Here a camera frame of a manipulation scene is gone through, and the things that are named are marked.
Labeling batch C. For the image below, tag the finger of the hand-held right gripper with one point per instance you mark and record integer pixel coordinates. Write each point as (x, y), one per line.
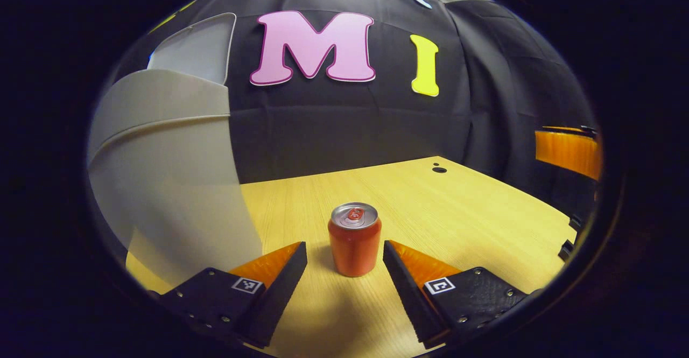
(570, 151)

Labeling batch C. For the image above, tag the red pop can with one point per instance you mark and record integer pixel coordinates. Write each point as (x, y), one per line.
(355, 247)

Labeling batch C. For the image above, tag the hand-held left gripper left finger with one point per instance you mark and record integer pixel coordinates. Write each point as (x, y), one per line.
(282, 293)

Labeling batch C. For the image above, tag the white desktop garbage bin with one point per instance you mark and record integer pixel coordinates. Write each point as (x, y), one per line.
(161, 175)

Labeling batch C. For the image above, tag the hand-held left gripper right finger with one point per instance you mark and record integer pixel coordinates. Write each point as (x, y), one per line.
(409, 299)

